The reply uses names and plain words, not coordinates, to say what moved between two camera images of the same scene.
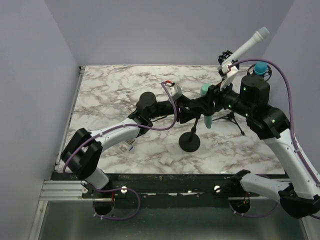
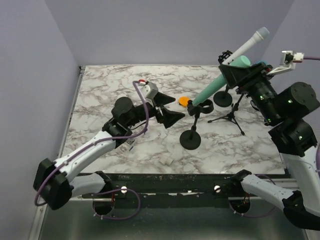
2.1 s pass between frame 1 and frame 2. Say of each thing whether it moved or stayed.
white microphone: stayed
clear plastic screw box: stayed
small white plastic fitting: stayed
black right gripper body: moved
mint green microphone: moved
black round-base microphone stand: stayed
